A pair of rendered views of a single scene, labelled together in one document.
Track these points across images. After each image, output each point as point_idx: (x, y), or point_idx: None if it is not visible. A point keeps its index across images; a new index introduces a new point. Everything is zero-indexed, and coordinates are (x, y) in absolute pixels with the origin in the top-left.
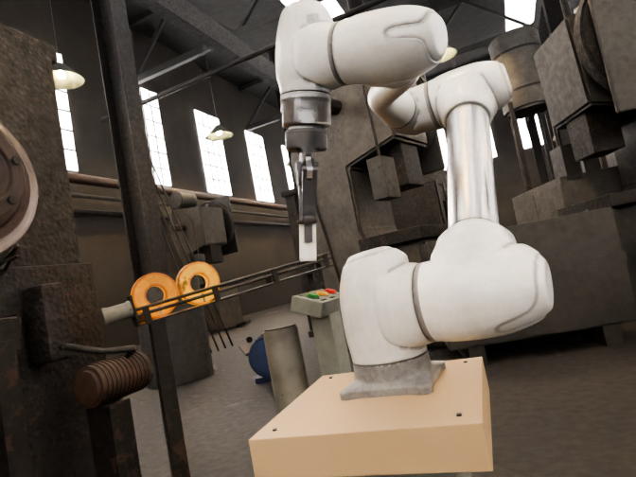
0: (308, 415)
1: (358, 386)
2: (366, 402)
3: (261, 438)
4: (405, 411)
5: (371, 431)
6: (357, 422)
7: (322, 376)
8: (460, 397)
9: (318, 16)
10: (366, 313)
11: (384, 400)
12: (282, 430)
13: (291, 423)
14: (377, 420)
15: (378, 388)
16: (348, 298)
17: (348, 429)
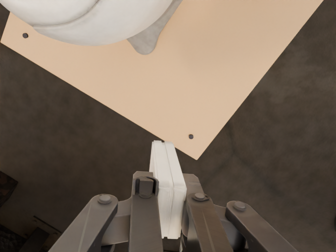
0: (173, 99)
1: (152, 30)
2: (184, 30)
3: (204, 149)
4: (255, 3)
5: (278, 57)
6: (242, 61)
7: (2, 43)
8: None
9: None
10: (163, 10)
11: (197, 9)
12: (196, 130)
13: (183, 119)
14: (255, 41)
15: (175, 8)
16: (127, 37)
17: (253, 74)
